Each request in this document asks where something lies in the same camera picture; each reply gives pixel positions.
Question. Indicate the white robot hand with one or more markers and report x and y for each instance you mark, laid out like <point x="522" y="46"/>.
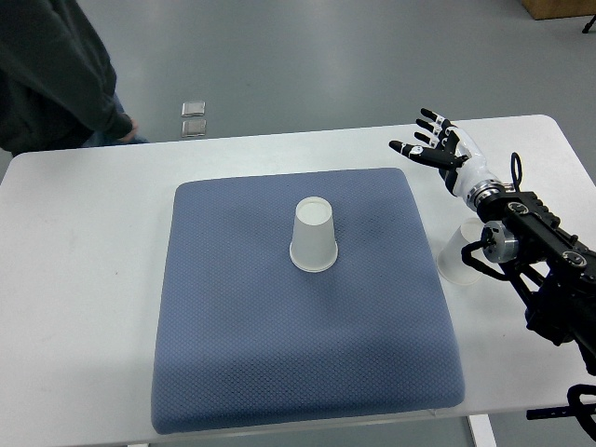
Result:
<point x="463" y="166"/>

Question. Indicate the white paper cup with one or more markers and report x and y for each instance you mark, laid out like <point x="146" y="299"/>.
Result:
<point x="449" y="261"/>
<point x="313" y="247"/>

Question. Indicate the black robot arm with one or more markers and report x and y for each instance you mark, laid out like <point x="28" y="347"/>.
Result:
<point x="522" y="241"/>

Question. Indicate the white paper cup on mat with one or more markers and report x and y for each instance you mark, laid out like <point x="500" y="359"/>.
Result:
<point x="313" y="247"/>

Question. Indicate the wooden box in corner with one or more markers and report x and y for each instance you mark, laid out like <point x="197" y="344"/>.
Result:
<point x="558" y="9"/>

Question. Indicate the black tripod leg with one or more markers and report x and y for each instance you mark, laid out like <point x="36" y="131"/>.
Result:
<point x="589" y="25"/>

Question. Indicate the upper metal floor plate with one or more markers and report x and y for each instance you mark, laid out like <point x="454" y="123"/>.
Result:
<point x="195" y="108"/>

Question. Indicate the metal floor plate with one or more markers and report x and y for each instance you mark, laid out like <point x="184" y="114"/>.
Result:
<point x="193" y="128"/>
<point x="195" y="108"/>

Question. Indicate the lower metal floor plate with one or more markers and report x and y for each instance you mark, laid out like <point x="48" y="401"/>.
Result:
<point x="193" y="128"/>

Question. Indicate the blue textured cushion mat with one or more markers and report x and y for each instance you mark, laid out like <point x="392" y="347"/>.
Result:
<point x="246" y="338"/>

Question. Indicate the white table leg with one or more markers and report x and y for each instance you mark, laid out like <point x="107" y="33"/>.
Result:
<point x="481" y="430"/>

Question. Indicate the black desk control panel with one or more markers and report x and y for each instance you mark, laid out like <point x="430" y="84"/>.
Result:
<point x="550" y="413"/>

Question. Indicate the person in dark sweater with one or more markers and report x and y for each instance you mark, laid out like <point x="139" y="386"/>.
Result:
<point x="57" y="81"/>

